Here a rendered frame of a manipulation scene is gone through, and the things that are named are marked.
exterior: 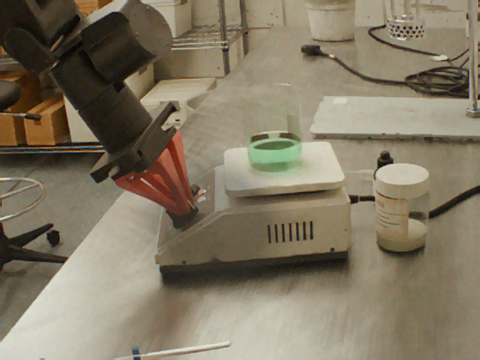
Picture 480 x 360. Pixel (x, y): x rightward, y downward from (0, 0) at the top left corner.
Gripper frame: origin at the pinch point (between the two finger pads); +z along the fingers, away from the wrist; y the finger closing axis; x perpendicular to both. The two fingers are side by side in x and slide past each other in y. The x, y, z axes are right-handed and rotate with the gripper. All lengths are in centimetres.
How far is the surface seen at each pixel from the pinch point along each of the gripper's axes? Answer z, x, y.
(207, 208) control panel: 1.4, -2.2, 0.0
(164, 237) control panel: 1.4, 2.7, -2.3
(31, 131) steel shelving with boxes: 9, 193, 176
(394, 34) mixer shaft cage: 9, -13, 49
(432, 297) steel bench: 17.2, -20.7, -4.7
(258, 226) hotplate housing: 5.0, -6.6, -0.9
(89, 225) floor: 45, 148, 127
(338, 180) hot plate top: 5.7, -14.5, 3.4
